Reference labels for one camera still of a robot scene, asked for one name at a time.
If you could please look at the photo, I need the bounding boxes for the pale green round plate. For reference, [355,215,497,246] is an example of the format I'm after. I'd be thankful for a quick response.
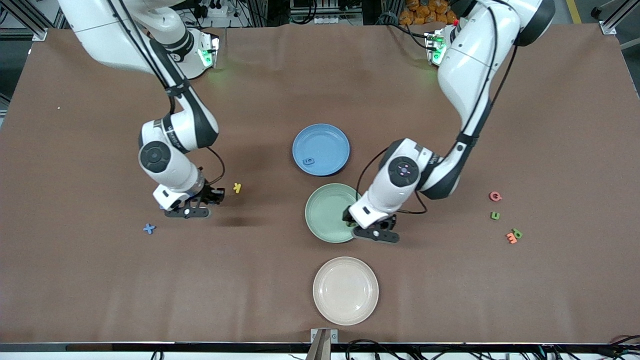
[305,183,367,244]

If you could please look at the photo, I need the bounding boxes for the blue round plate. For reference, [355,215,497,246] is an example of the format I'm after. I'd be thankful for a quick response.
[292,123,351,177]

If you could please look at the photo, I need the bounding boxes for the beige round plate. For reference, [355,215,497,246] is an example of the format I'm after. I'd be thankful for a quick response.
[312,256,380,326]

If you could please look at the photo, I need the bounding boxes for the base connector box green light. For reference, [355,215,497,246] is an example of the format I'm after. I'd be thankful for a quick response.
[196,32,221,69]
[424,30,448,66]

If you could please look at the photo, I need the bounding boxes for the brown table cover mat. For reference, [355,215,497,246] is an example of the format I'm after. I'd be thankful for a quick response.
[0,22,640,346]

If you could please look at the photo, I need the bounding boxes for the white power strip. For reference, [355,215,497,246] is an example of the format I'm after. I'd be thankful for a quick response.
[195,0,227,19]
[299,14,351,25]

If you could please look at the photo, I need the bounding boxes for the bag of oranges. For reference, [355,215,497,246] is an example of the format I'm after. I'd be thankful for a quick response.
[400,0,458,26]

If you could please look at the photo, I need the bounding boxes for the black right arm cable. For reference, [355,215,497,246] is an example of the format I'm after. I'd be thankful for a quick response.
[105,0,226,187]

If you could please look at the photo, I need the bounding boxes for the black cable tangle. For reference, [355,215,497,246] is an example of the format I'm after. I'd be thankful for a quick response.
[345,339,640,360]

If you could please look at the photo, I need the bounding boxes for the grey metal bracket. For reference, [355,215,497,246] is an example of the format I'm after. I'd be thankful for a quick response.
[311,328,339,360]

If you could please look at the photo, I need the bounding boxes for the black table edge rail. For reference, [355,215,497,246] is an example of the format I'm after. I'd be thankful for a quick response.
[0,342,640,354]

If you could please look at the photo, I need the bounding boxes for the aluminium frame post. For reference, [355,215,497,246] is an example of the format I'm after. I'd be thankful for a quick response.
[0,0,48,42]
[592,0,640,36]

